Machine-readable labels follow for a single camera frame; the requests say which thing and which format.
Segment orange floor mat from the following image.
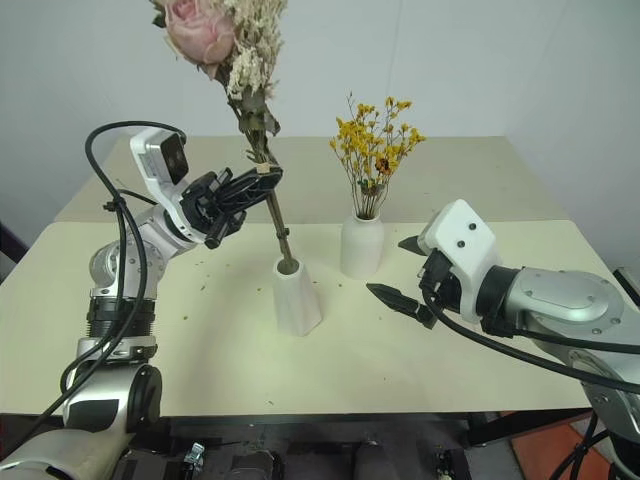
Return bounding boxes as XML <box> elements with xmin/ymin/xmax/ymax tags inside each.
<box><xmin>507</xmin><ymin>409</ymin><xmax>609</xmax><ymax>480</ymax></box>

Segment small silver metal clamp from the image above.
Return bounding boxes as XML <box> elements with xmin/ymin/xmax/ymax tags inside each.
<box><xmin>183</xmin><ymin>442</ymin><xmax>206</xmax><ymax>469</ymax></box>

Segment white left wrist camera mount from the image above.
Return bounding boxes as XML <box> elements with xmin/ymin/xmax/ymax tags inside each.
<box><xmin>129</xmin><ymin>127</ymin><xmax>194</xmax><ymax>226</ymax></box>

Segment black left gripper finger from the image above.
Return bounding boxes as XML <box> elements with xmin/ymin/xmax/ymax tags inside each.
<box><xmin>230</xmin><ymin>166</ymin><xmax>285</xmax><ymax>194</ymax></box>
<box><xmin>224</xmin><ymin>175</ymin><xmax>284</xmax><ymax>217</ymax></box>

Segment black table frame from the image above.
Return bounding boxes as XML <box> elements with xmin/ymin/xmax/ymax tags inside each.
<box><xmin>164</xmin><ymin>407</ymin><xmax>594</xmax><ymax>449</ymax></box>

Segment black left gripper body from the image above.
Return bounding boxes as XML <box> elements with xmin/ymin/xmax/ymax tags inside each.
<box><xmin>179</xmin><ymin>169</ymin><xmax>249</xmax><ymax>250</ymax></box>

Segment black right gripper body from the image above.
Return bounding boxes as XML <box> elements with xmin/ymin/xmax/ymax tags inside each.
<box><xmin>418</xmin><ymin>248</ymin><xmax>466</xmax><ymax>314</ymax></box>

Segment pink rose dried flower bouquet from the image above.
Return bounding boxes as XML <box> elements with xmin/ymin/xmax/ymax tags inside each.
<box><xmin>149</xmin><ymin>0</ymin><xmax>301</xmax><ymax>266</ymax></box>

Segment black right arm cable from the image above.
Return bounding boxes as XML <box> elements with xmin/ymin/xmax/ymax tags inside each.
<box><xmin>419</xmin><ymin>259</ymin><xmax>640</xmax><ymax>394</ymax></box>

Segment tapered white vase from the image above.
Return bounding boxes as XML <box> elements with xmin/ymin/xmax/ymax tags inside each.
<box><xmin>272</xmin><ymin>258</ymin><xmax>322</xmax><ymax>337</ymax></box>

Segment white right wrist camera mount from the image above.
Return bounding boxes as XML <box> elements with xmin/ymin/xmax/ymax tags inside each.
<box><xmin>417</xmin><ymin>198</ymin><xmax>504</xmax><ymax>326</ymax></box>

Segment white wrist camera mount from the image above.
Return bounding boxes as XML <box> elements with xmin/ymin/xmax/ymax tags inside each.
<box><xmin>417</xmin><ymin>198</ymin><xmax>504</xmax><ymax>326</ymax></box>
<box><xmin>129</xmin><ymin>127</ymin><xmax>194</xmax><ymax>226</ymax></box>

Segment round white vase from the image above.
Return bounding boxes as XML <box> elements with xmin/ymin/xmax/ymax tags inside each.
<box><xmin>340</xmin><ymin>212</ymin><xmax>386</xmax><ymax>280</ymax></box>

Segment yellow dried flower bouquet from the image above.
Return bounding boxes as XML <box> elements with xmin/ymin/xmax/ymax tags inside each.
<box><xmin>328</xmin><ymin>90</ymin><xmax>428</xmax><ymax>221</ymax></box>

